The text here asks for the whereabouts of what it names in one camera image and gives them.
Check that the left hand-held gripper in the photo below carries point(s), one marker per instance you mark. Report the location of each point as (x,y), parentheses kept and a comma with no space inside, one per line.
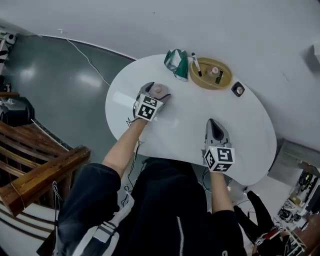
(147,108)

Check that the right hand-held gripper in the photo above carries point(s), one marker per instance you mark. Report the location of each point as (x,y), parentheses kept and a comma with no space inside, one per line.
(220,157)

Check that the pink round container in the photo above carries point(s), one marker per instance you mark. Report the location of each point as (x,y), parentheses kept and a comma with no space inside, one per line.
(159,90)

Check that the person's right forearm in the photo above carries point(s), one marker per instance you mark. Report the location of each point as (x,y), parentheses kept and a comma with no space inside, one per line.
(221,192)

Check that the person's left forearm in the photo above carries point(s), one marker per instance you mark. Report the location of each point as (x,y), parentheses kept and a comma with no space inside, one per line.
(125,150)

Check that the white kidney-shaped desk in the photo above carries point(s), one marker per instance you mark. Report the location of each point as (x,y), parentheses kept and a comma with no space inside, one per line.
(190,117)

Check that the green and white bag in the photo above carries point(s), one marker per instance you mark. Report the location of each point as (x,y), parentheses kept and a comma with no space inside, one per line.
(180,65)

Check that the round wooden tray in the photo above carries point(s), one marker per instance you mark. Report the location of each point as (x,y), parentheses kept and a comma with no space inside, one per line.
(200,81)

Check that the black makeup compact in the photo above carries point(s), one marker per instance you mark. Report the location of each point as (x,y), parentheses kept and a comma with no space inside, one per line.
(238,89)

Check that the black and white pen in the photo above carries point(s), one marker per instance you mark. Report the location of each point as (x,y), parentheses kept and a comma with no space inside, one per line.
(196,63)

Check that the black lipstick tube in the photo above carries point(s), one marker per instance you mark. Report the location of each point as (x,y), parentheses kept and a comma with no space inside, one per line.
(219,77)

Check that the pink capped jar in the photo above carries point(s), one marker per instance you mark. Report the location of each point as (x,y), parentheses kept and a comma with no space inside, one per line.
(213,72)

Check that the person's black jacket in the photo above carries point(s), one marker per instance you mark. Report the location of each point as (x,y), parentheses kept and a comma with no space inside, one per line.
(155,212)

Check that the brown wooden stair railing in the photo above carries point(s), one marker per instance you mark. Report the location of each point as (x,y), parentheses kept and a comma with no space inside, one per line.
(45,170)

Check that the black bag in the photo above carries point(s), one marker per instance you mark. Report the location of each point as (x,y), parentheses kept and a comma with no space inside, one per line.
(15,112)

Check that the white wall socket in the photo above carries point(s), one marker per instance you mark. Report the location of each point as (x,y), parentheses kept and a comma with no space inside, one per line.
(62,31)

